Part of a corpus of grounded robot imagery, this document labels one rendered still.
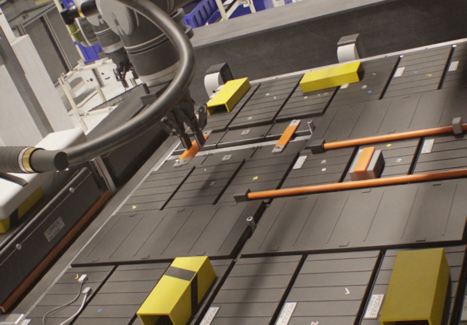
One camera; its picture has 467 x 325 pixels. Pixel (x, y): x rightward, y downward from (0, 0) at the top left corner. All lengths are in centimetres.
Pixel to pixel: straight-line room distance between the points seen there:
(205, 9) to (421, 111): 284
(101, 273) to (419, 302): 73
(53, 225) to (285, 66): 169
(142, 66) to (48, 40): 499
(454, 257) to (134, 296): 59
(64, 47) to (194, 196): 510
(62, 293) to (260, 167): 52
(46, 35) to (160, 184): 483
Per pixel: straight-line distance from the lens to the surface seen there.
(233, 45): 318
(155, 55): 152
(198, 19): 423
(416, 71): 184
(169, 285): 126
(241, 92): 208
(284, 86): 204
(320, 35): 302
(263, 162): 164
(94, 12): 226
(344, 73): 189
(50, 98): 568
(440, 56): 189
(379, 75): 189
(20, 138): 567
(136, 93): 219
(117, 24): 153
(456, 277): 112
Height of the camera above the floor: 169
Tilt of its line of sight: 23 degrees down
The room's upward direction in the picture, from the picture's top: 23 degrees counter-clockwise
